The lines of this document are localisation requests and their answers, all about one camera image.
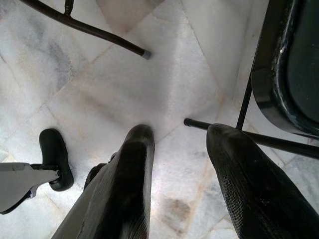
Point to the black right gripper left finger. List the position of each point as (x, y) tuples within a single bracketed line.
[(132, 179)]

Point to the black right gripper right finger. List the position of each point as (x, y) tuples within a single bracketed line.
[(254, 194)]

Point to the black robot right foot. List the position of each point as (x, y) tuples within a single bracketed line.
[(94, 174)]

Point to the black robot foot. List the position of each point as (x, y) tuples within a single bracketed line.
[(94, 174), (53, 147)]

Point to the grey robot right leg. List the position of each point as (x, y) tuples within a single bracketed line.
[(81, 214)]

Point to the grey robot leg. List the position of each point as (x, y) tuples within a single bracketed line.
[(20, 179), (81, 214)]

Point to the black robot left foot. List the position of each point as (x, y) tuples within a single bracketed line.
[(53, 147)]

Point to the grey robot left leg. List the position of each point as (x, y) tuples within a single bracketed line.
[(20, 179)]

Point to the brown metal chair, grey-capped leg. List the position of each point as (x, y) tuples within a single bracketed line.
[(99, 32)]

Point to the dark green chair, black frame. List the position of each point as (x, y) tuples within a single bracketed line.
[(299, 74)]

